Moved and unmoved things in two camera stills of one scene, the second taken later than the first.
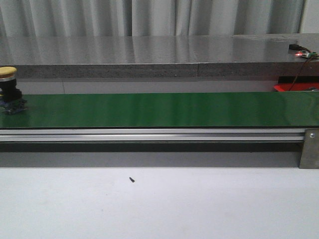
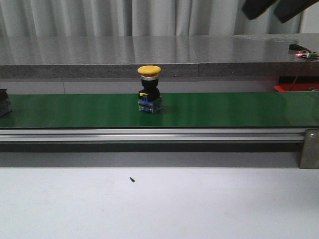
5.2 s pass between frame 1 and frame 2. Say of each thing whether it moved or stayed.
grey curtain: stayed
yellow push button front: moved
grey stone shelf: stayed
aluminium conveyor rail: stayed
